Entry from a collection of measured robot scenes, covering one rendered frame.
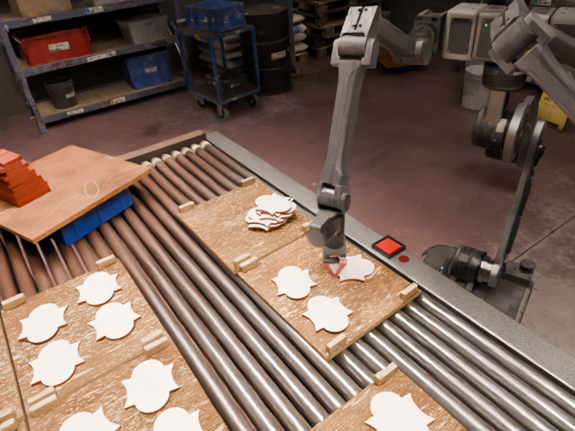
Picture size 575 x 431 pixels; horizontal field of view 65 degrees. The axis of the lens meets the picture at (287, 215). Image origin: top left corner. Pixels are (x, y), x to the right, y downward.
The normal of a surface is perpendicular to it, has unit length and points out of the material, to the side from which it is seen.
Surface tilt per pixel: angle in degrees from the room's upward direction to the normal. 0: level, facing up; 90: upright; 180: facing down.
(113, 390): 0
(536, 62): 88
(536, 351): 0
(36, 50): 90
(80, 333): 0
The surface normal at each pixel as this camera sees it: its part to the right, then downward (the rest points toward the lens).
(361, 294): -0.07, -0.82
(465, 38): -0.56, 0.51
